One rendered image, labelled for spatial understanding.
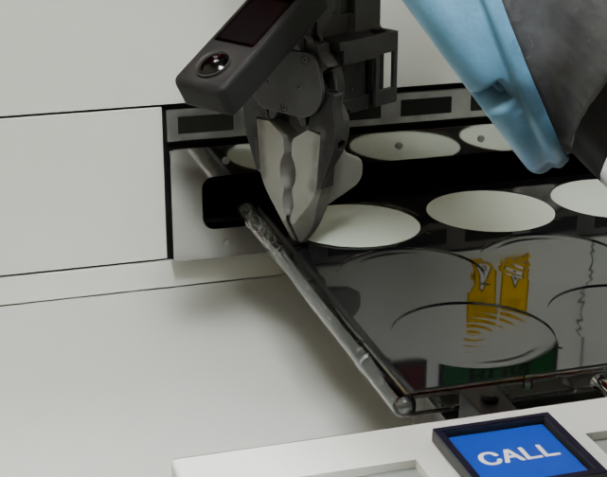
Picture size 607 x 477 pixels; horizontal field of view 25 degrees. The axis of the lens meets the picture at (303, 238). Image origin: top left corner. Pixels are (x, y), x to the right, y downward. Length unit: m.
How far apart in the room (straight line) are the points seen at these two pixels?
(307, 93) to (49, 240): 0.28
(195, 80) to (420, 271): 0.21
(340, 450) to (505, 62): 0.23
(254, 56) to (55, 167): 0.25
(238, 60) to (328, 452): 0.37
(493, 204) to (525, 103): 0.68
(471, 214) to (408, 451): 0.50
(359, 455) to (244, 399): 0.37
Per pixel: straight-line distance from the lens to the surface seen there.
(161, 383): 0.98
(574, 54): 0.42
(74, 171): 1.10
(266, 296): 1.13
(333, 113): 0.94
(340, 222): 1.05
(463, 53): 0.42
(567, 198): 1.13
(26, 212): 1.11
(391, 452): 0.60
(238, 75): 0.90
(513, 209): 1.10
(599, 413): 0.65
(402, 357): 0.83
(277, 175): 0.99
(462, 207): 1.10
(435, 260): 0.99
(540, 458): 0.60
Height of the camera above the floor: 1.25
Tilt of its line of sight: 20 degrees down
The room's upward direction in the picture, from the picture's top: straight up
